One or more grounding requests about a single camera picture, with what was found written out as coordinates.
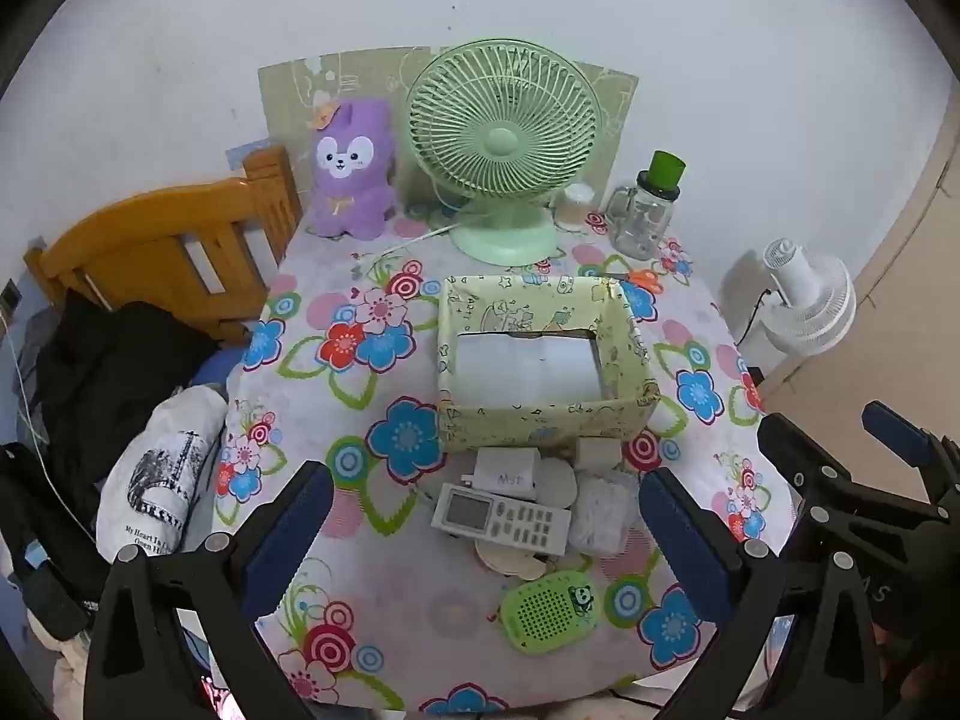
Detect black strapped bag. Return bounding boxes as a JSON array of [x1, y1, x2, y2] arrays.
[[0, 442, 98, 638]]

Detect white standing fan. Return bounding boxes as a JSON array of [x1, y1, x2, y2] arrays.
[[720, 238, 857, 356]]

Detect green panda speaker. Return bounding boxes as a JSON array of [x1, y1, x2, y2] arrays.
[[499, 570, 601, 657]]

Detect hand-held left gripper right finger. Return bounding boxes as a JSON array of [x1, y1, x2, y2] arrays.
[[639, 467, 886, 720]]

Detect white round disc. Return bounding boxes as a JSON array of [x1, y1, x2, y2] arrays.
[[540, 457, 580, 512]]

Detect white fan power cable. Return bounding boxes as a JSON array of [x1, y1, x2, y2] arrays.
[[352, 214, 488, 278]]

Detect black clothing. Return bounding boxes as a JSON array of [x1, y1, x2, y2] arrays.
[[34, 292, 226, 533]]

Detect white charger adapter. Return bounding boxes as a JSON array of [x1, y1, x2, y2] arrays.
[[474, 448, 542, 502]]

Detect clear plastic box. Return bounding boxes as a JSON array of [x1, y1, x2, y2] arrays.
[[570, 471, 638, 557]]

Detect round cream coaster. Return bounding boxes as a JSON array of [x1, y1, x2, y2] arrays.
[[476, 538, 552, 578]]

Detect purple plush toy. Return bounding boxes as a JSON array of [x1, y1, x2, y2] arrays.
[[307, 99, 398, 241]]

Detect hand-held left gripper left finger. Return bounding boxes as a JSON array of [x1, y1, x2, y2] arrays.
[[84, 460, 335, 720]]

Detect white remote control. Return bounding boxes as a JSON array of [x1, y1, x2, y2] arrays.
[[431, 482, 572, 556]]

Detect white printed bag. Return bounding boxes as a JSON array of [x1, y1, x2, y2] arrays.
[[96, 384, 230, 563]]

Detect floral tablecloth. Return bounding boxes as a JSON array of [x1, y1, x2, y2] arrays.
[[210, 202, 803, 713]]

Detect orange-handled scissors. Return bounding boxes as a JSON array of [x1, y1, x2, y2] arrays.
[[606, 268, 662, 295]]

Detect blue paper sheet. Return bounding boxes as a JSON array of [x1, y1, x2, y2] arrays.
[[227, 136, 271, 170]]

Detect yellow-green cartoon patterned box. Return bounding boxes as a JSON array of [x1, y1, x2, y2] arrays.
[[437, 274, 661, 453]]

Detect small white square block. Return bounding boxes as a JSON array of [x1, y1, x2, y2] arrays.
[[576, 439, 623, 475]]

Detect cotton swab container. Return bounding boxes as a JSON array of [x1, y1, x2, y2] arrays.
[[559, 184, 597, 230]]

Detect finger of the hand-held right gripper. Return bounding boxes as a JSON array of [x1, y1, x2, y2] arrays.
[[756, 412, 957, 563], [861, 400, 960, 511]]

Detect glass jar with green lid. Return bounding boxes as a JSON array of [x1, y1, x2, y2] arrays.
[[606, 151, 687, 260]]

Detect orange wooden chair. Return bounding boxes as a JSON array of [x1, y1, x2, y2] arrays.
[[24, 146, 302, 346]]

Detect black fan cable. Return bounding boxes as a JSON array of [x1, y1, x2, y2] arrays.
[[739, 286, 775, 346]]

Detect green desk fan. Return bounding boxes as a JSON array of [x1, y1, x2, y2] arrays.
[[406, 39, 601, 267]]

